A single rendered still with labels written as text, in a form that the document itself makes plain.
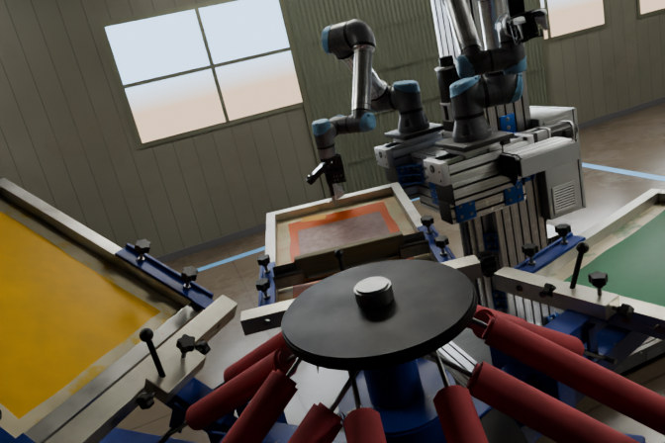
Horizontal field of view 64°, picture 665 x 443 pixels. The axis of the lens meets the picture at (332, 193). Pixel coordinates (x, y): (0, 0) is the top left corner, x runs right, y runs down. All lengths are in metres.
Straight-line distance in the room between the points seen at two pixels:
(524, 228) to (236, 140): 3.69
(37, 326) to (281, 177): 4.52
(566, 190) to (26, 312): 2.13
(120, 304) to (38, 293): 0.20
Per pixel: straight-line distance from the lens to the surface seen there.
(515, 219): 2.53
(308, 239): 2.05
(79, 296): 1.53
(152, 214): 5.68
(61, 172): 5.66
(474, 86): 2.10
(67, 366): 1.37
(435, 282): 0.89
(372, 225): 2.04
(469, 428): 0.74
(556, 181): 2.57
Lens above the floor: 1.71
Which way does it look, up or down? 15 degrees down
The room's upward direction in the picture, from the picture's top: 13 degrees counter-clockwise
